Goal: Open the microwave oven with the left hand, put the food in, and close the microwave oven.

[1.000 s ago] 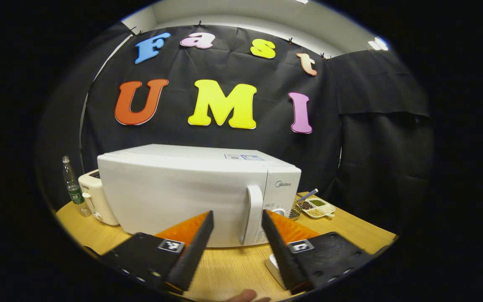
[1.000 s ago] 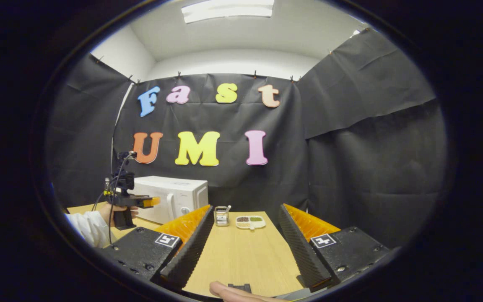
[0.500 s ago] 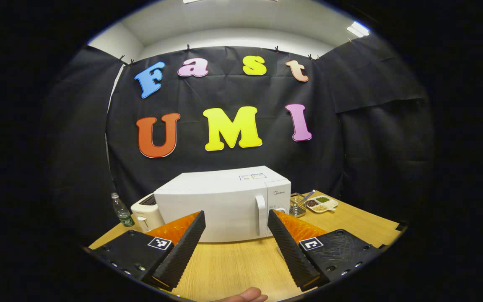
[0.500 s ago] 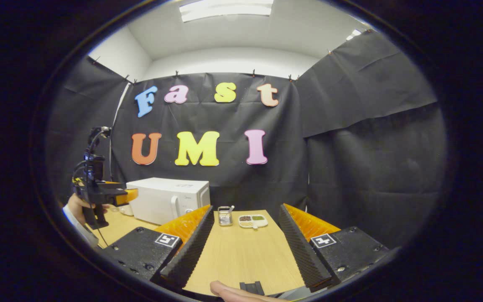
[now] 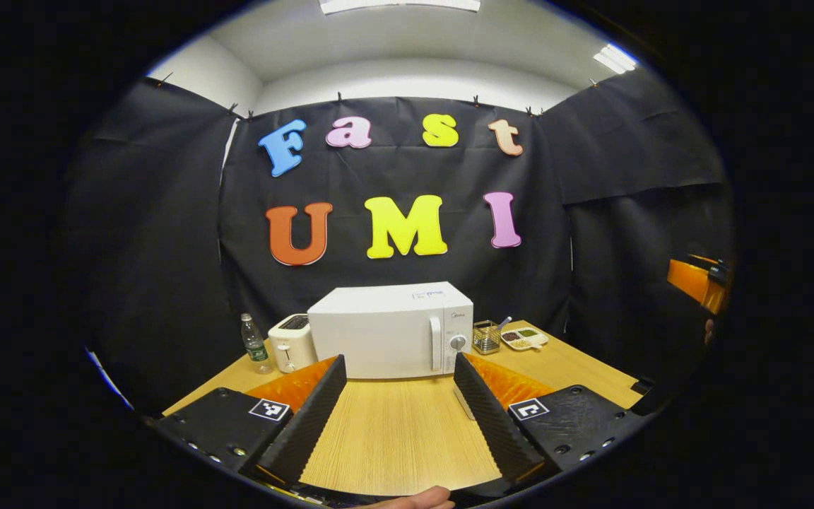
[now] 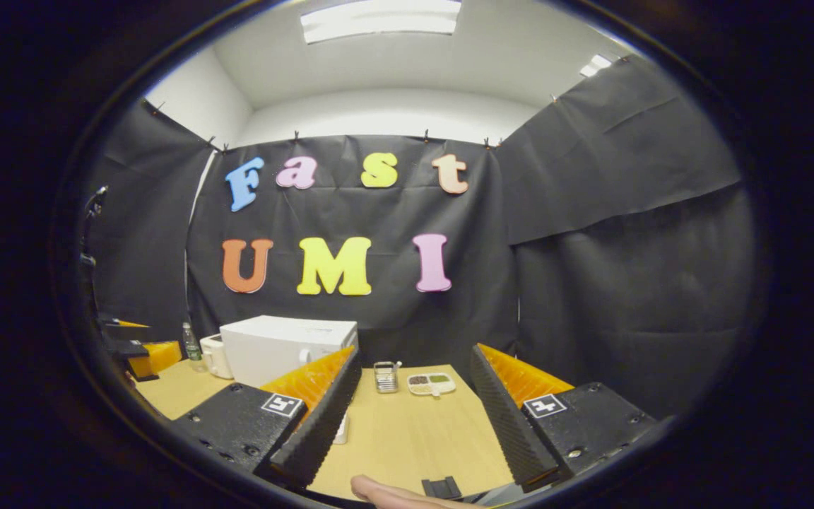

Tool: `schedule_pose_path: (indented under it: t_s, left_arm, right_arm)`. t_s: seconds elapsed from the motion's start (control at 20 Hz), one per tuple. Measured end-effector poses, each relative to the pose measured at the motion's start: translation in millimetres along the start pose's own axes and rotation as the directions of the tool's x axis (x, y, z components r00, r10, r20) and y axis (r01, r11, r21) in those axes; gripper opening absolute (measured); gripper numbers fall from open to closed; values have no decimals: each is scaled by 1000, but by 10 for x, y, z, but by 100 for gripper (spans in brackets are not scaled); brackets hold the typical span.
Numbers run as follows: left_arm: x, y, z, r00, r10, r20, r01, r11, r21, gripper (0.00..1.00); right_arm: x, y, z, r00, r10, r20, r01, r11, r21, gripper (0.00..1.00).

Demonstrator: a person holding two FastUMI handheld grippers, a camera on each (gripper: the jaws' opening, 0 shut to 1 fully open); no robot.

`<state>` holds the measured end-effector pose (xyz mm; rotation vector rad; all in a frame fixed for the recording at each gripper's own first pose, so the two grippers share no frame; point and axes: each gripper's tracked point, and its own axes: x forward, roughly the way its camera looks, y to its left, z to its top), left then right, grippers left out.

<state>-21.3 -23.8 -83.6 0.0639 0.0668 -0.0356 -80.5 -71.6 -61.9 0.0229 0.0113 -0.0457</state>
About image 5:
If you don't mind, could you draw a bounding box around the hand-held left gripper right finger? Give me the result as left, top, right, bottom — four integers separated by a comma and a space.
452, 351, 646, 490

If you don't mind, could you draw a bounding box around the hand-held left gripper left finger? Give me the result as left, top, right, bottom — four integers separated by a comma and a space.
145, 353, 348, 490

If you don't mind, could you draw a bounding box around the white microwave oven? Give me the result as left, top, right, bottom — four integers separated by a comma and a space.
306, 281, 476, 381

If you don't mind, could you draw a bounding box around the white toaster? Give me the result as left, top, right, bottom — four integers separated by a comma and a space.
267, 313, 319, 375

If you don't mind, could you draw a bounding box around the clear plastic water bottle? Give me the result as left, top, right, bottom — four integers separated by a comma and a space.
240, 312, 272, 375

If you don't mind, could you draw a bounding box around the white divided plate with beans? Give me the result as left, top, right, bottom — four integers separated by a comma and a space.
500, 326, 550, 353

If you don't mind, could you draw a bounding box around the ceiling light panel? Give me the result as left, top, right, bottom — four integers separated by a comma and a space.
318, 0, 483, 16
592, 43, 639, 76

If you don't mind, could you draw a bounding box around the black backdrop cloth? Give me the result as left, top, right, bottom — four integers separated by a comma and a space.
61, 67, 736, 418

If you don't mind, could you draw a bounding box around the metal wire utensil holder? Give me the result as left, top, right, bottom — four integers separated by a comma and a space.
472, 320, 502, 356

